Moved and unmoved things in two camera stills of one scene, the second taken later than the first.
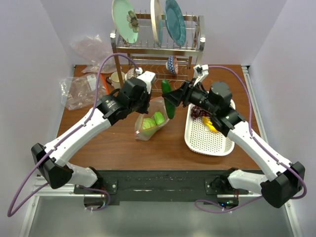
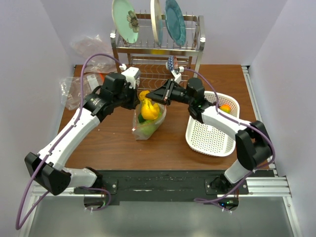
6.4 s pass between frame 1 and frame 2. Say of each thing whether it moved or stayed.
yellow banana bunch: moved
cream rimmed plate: stayed
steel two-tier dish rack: stayed
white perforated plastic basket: stayed
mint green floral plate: stayed
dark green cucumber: moved
